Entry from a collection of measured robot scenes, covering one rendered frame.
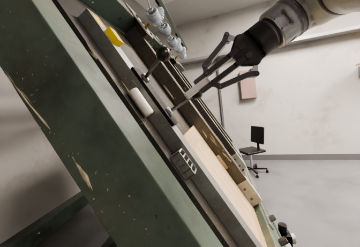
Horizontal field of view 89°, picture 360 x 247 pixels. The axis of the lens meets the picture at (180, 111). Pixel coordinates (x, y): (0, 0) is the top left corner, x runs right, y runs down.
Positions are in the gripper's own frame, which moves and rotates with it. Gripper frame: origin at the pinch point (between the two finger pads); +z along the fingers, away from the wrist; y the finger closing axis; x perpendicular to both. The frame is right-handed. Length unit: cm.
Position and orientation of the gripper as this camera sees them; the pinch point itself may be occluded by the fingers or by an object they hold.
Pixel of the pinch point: (196, 88)
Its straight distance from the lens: 46.0
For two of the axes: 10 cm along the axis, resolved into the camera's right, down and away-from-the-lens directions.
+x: 1.9, -0.5, 9.8
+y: 5.8, 8.1, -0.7
